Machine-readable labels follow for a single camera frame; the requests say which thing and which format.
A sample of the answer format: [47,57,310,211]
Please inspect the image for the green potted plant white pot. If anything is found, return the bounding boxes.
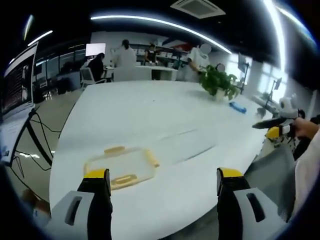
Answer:
[198,64,242,102]

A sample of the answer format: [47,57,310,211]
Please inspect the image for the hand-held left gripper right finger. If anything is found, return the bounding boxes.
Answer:
[215,166,292,240]

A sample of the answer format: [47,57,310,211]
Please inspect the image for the blue cloth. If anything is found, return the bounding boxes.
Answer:
[228,100,248,114]

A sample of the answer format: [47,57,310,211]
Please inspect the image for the person's right hand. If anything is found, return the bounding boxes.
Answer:
[292,116,320,139]

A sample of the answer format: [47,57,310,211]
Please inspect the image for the white office chair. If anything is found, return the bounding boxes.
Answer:
[79,66,108,89]

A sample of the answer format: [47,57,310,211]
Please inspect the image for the small monitor on stand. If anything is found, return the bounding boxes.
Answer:
[271,76,283,101]

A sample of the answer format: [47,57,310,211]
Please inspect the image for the short ceiling light strip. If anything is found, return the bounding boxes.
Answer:
[26,29,54,47]

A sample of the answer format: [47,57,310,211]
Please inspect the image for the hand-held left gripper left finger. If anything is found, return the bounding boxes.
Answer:
[44,168,114,240]

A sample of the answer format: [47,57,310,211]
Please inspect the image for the wall shelves with boxes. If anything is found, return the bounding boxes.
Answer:
[132,41,191,68]

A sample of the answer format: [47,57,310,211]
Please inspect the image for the clear plastic container yellow clips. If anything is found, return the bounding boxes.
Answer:
[83,145,161,191]

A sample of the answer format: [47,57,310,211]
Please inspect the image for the bright wall screen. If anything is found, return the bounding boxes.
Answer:
[85,42,107,57]

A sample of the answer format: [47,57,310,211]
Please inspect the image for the black cable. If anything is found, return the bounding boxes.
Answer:
[29,111,66,133]

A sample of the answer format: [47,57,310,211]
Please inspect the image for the white counter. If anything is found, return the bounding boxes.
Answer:
[112,65,179,82]

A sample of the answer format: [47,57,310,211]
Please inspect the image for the ceiling air conditioner vent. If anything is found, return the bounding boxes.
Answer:
[170,0,226,19]

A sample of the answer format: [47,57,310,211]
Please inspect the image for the large computer monitor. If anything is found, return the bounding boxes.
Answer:
[0,41,40,116]

